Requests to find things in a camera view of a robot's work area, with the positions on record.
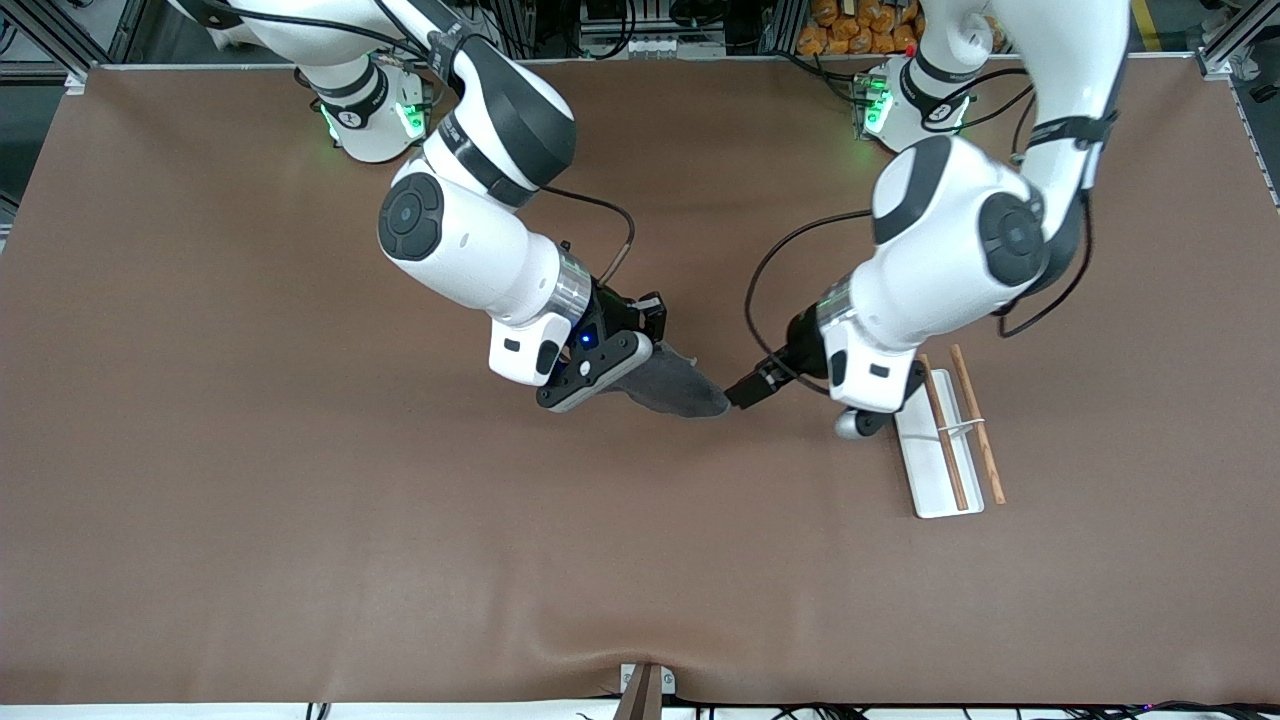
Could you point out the aluminium frame profile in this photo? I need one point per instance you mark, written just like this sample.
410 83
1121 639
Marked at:
120 30
1225 50

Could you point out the white connector block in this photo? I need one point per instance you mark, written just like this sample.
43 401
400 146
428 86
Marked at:
650 45

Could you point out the wooden rack rod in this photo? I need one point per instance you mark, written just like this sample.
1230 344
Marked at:
950 450
990 465

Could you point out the white towel rack base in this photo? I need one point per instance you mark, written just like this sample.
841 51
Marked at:
930 470

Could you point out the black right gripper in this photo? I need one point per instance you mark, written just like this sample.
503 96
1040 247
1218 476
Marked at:
612 312

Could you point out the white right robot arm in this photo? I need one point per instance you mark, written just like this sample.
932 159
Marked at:
460 240

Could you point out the metal bracket with brown post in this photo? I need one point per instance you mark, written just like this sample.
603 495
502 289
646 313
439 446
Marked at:
645 695

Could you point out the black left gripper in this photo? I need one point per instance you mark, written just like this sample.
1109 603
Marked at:
800 353

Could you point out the brown table mat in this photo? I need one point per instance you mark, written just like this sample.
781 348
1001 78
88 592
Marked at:
300 450

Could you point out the dark grey towel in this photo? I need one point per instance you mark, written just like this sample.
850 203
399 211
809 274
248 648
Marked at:
680 390

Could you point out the pile of orange buns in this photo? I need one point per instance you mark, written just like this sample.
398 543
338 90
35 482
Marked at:
850 30

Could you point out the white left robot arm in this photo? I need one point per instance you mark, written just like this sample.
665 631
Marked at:
940 260

